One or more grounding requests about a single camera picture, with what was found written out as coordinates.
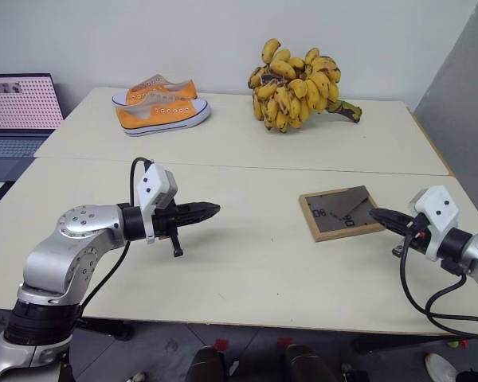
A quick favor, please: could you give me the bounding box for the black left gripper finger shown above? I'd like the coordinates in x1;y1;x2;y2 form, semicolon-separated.
178;201;221;215
178;212;218;228

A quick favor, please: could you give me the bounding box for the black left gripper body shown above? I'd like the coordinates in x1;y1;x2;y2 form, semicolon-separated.
152;201;185;259

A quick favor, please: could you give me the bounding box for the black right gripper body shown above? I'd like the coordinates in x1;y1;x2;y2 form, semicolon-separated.
391;214;430;256

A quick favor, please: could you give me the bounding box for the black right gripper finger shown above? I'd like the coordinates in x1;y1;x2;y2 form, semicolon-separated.
369;207;417;228
372;214;413;240

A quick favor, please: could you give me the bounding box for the grey open laptop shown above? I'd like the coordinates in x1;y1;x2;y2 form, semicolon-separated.
0;72;66;182

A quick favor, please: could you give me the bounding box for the orange canvas sneaker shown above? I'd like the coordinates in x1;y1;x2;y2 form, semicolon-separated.
116;93;212;138
112;74;199;109

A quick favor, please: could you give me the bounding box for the white shoe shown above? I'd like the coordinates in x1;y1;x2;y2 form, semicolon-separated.
425;353;460;382

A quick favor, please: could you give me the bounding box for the dark rounded shape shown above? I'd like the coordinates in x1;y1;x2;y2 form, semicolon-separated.
188;345;229;382
283;343;328;382

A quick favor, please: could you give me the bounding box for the yellow banana bunch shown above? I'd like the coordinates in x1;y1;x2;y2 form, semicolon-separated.
246;37;364;134

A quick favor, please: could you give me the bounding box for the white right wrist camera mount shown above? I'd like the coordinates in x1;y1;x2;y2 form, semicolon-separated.
407;185;460;263

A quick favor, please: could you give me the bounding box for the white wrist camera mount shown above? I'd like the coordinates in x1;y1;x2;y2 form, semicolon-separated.
136;161;179;245
407;185;460;263

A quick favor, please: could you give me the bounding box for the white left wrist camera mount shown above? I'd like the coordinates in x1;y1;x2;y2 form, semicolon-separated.
136;161;179;245

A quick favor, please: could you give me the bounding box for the wooden framed grey board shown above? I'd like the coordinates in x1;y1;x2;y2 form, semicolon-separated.
299;185;387;243

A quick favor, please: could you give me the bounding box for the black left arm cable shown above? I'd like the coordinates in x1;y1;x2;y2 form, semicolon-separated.
77;158;156;319

